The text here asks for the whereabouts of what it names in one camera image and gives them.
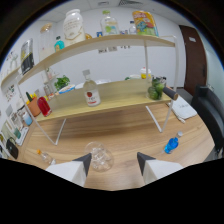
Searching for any clear bottle orange cap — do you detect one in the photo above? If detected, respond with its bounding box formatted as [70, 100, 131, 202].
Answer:
[36, 148, 57, 166]

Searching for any blue liquid bottle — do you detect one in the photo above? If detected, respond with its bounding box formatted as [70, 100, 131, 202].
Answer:
[163, 130, 184, 155]

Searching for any white milk bottle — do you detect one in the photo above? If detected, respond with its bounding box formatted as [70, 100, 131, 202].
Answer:
[62, 8, 86, 48]

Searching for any white tray with green cup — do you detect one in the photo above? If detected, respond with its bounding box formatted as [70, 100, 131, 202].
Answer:
[14, 126, 30, 147]

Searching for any blue and white cup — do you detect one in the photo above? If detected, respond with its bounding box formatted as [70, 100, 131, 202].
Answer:
[21, 111, 34, 127]

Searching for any yellow cup white lid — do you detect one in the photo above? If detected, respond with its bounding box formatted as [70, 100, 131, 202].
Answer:
[139, 66, 152, 80]

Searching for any clear glass with ice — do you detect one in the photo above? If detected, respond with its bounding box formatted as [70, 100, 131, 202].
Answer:
[83, 141, 115, 173]

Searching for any black bag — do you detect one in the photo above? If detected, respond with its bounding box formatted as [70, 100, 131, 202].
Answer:
[5, 137, 20, 160]

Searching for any white notebook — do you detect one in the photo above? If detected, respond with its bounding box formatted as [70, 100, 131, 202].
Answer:
[166, 95, 198, 120]

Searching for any red liquid bottle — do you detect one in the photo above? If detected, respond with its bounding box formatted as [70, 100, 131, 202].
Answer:
[36, 96, 53, 118]

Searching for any orange basket with items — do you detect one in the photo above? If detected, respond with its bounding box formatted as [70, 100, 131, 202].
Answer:
[25, 96, 42, 118]

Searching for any dark cylinder wooden tip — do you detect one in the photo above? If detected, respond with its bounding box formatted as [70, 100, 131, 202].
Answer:
[162, 86, 179, 101]

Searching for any black armchair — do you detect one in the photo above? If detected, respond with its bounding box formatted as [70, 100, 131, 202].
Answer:
[190, 85, 224, 158]

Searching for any clear bottle red label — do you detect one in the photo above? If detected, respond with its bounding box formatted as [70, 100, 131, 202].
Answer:
[82, 69, 102, 108]

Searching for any green limes jar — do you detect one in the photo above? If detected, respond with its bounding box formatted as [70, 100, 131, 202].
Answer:
[147, 76, 166, 101]

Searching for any blue rimmed white bowl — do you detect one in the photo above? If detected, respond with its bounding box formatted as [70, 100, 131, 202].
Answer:
[58, 83, 76, 94]

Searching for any white rack with wooden shelves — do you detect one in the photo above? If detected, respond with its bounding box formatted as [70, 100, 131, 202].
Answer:
[14, 34, 180, 147]

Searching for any green potted plant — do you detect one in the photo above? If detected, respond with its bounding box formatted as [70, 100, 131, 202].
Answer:
[53, 75, 71, 92]

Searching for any brown door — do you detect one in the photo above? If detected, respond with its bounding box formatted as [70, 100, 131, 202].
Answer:
[178, 24, 208, 98]

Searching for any small clear bottle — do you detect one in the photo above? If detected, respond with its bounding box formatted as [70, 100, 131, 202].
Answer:
[128, 20, 138, 35]

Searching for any clear bottle green cap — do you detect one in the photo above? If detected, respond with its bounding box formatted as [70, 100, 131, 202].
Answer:
[100, 9, 120, 37]

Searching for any wooden wall shelf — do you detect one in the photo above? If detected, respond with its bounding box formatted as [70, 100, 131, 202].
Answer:
[0, 66, 22, 88]

